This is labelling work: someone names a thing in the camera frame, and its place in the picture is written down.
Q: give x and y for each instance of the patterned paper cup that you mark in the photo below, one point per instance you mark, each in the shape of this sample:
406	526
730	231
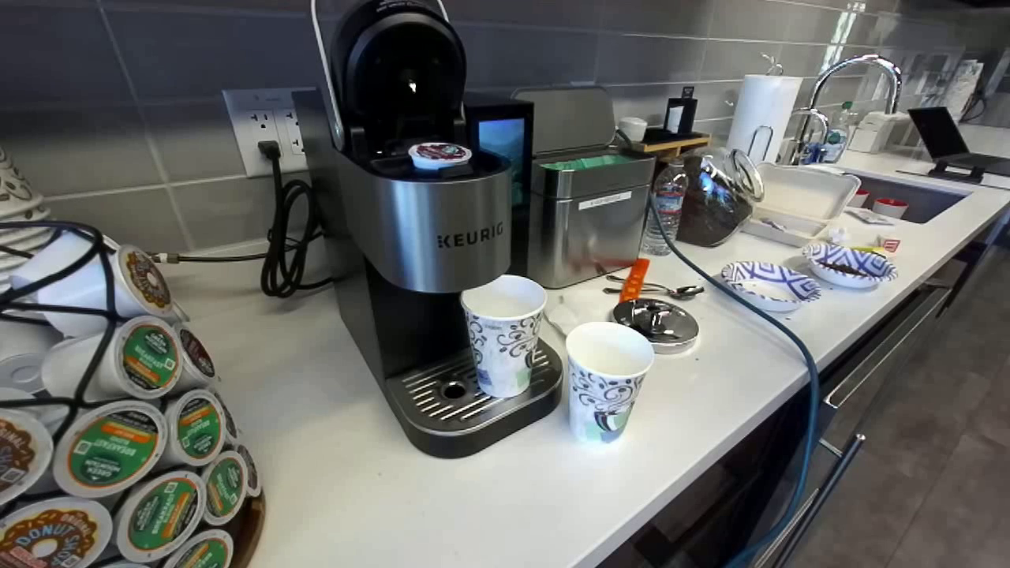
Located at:
504	325
607	366

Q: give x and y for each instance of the patterned paper cup front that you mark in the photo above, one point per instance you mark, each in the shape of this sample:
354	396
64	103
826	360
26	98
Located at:
607	366

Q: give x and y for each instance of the white paper napkin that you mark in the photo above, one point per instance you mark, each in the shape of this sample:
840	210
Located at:
577	308

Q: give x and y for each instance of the metal tin box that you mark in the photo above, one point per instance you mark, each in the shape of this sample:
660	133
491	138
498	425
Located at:
585	214

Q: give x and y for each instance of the Keurig coffee machine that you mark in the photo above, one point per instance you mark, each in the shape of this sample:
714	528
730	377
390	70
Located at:
416	242

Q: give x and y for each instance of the K-cup pod in machine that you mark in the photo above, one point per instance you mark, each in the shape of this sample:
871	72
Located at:
437	155

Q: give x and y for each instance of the wooden rack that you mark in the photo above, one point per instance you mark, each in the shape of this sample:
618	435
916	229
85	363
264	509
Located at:
678	131

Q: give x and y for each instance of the glass jar of coffee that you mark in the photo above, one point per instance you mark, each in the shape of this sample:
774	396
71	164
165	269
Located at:
720	194

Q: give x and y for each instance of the near patterned paper bowl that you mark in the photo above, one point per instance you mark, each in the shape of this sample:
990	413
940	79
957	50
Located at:
767	285

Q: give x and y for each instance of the patterned paper bowl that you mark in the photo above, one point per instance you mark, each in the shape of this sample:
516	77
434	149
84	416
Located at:
850	269
767	285

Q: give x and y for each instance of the white takeout container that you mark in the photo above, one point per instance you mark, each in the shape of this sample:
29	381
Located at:
800	200

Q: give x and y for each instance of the paper towel roll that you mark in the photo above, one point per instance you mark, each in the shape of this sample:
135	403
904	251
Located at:
761	113

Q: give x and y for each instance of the far patterned paper bowl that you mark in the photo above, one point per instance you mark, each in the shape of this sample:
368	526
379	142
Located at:
850	269

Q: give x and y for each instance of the K-cup pod carousel rack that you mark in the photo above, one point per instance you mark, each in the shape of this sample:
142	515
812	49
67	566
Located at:
116	438

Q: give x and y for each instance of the black laptop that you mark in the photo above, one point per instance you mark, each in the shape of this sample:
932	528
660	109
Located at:
949	149

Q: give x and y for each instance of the orange handled utensil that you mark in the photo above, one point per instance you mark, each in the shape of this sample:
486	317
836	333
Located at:
636	279

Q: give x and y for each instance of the white wall outlet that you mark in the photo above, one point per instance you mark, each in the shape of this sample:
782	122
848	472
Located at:
266	113

